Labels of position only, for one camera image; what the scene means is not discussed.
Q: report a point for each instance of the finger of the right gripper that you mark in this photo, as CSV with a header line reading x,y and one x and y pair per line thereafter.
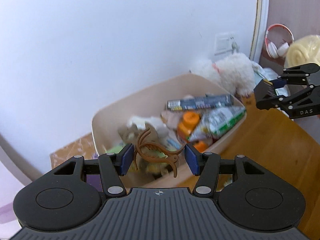
x,y
304,100
304,75

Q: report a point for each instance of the brown thin hair claw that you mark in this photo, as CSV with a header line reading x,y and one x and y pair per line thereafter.
x,y
170,158

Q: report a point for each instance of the small black card box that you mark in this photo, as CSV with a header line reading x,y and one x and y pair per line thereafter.
x,y
264,92

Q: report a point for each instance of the floral brown table mat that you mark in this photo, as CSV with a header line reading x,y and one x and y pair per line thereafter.
x,y
83,146

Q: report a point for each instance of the yellow ring snack bag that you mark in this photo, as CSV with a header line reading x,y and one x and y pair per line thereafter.
x,y
302,51

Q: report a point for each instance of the beige plastic storage bin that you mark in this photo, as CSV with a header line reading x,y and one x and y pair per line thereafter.
x,y
152,102

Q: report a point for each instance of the red white headphones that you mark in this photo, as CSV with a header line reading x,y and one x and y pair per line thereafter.
x,y
278,38

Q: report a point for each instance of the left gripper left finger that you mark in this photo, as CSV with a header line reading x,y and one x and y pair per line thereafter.
x,y
112,166

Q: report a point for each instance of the long black box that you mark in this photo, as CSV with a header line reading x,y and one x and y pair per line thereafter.
x,y
200,102

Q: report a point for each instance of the light striped clothes pile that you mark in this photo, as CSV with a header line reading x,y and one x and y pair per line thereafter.
x,y
261,73

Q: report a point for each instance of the orange small sock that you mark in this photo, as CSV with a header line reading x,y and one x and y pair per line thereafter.
x,y
201,146

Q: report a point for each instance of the white green snack bag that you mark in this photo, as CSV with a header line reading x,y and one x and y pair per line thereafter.
x,y
217,122

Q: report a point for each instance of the white wall socket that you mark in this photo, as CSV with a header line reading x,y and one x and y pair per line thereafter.
x,y
226,43

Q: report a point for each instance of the orange plastic container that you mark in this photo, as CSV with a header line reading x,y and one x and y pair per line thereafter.
x,y
188,123

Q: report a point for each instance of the white fluffy hair scrunchie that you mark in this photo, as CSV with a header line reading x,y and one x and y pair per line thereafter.
x,y
154,121

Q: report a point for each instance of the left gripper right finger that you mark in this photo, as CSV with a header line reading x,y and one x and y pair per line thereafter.
x,y
205,165

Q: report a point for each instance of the white fluffy plush dog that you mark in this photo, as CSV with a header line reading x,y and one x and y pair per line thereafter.
x,y
233,73

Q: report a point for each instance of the taupe large hair claw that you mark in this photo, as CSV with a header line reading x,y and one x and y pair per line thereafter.
x,y
130,134

